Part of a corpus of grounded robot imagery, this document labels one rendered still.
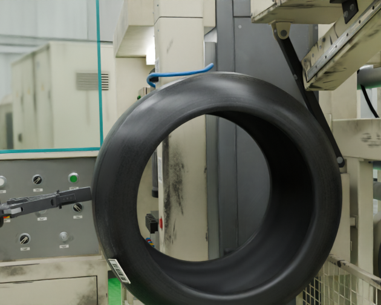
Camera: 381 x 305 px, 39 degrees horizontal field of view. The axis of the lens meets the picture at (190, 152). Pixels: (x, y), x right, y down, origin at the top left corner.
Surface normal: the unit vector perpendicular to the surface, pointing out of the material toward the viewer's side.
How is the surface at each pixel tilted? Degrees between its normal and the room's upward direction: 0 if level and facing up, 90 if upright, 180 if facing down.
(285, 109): 81
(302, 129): 83
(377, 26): 162
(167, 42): 90
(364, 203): 90
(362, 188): 90
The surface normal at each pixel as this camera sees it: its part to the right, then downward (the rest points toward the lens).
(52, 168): 0.19, 0.04
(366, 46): 0.08, 0.96
